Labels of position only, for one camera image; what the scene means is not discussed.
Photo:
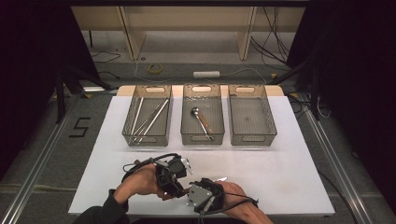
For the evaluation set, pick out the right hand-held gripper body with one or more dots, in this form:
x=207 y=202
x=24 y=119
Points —
x=202 y=196

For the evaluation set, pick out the yellow tape roll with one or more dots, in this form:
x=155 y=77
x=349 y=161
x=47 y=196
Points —
x=155 y=68

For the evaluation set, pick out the black curtain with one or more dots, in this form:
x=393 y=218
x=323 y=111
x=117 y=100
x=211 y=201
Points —
x=358 y=77
x=31 y=62

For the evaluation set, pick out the clear grey plastic bin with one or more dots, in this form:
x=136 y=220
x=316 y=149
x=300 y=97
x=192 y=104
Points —
x=148 y=93
x=214 y=102
x=250 y=119

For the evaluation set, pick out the white power strip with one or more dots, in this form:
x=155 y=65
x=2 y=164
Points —
x=206 y=74

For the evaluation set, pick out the metal spoon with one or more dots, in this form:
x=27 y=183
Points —
x=195 y=111

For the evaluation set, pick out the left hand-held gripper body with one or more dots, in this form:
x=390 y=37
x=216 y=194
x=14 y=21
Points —
x=174 y=168

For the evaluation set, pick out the white chopstick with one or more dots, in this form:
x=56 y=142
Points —
x=137 y=116
x=155 y=118

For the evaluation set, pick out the beige wooden desk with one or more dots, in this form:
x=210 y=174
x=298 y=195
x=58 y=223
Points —
x=186 y=18

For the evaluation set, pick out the white table mat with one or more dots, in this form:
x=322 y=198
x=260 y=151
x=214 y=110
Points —
x=295 y=155

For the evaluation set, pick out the black metal stand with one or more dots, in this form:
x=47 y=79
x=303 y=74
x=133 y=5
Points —
x=60 y=93
x=315 y=93

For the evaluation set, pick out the metal floor rail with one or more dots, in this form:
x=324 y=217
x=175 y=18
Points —
x=40 y=161
x=336 y=161

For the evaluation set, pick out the person's right hand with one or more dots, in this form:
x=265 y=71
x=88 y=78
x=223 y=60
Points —
x=239 y=199

